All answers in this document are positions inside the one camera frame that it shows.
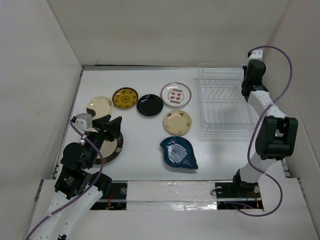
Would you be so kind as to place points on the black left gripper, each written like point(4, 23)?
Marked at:
point(111, 128)

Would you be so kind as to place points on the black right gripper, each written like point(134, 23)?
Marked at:
point(245, 67)

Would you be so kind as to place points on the beige plate with dark rim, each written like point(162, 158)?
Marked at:
point(111, 149)

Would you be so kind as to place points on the yellow brown patterned plate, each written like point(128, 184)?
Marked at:
point(125, 98)

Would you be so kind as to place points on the glossy black round plate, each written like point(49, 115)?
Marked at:
point(150, 105)

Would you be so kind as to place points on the cream plate with floral marks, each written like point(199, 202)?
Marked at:
point(177, 122)

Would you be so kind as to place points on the white plate with red characters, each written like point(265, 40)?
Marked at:
point(176, 94)

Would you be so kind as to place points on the dark blue leaf-shaped plate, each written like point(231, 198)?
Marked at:
point(178, 153)

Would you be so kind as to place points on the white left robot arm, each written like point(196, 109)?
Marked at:
point(81, 181)

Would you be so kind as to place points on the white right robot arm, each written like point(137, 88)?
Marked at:
point(273, 137)

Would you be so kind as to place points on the pale cream glossy plate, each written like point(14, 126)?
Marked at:
point(99, 107)

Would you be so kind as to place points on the white wire dish rack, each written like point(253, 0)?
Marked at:
point(223, 108)

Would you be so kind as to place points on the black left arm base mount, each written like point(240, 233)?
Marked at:
point(115, 200)

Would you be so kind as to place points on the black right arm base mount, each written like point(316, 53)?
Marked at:
point(242, 198)

